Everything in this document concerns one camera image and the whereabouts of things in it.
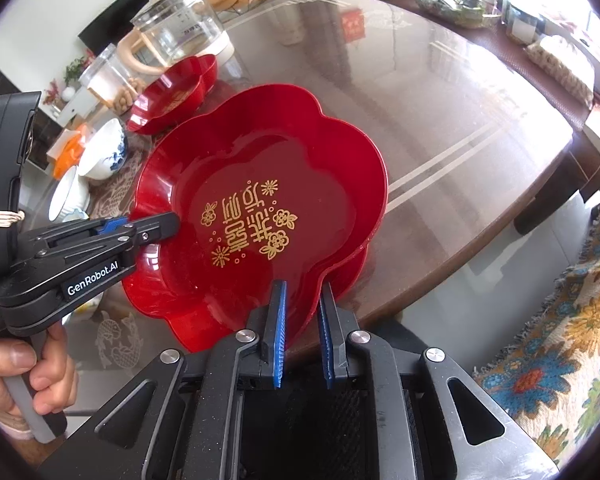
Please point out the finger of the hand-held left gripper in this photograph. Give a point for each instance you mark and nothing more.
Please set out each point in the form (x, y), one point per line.
(155, 225)
(112, 225)

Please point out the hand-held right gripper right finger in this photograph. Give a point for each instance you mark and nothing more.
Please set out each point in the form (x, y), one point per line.
(326, 340)

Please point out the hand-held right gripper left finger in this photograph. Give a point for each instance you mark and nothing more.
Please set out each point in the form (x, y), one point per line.
(278, 330)

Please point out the white ceramic bowl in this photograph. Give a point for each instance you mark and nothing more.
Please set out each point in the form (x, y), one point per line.
(65, 195)

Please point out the large red flower-shaped plate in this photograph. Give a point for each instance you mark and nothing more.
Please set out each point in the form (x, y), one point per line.
(352, 272)
(240, 170)

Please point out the person's left hand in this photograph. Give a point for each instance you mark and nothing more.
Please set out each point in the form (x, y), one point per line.
(5, 360)

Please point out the blue and white bowl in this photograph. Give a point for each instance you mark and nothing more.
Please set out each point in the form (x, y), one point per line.
(102, 150)

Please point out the orange tissue pack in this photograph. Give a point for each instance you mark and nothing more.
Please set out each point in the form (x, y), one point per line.
(67, 157)

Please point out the white television cabinet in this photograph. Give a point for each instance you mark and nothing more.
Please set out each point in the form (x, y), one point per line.
(75, 107)

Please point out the small red flower-shaped plate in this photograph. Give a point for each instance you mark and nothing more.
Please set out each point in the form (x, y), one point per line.
(180, 85)

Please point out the red flowers in white vase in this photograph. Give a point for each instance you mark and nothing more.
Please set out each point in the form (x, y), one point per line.
(54, 92)

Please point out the clear plastic snack jar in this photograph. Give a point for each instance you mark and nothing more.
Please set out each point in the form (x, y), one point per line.
(105, 72)

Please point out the green potted plant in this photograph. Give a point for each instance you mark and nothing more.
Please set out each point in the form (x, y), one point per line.
(74, 70)

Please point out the black television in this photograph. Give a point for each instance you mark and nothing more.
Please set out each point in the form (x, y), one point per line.
(110, 25)

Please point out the flower-patterned blanket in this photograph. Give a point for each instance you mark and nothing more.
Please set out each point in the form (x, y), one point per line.
(560, 350)

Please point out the small red box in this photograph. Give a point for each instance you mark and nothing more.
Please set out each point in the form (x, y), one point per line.
(352, 25)

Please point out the woven basket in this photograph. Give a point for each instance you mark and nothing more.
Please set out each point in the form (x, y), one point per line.
(560, 67)

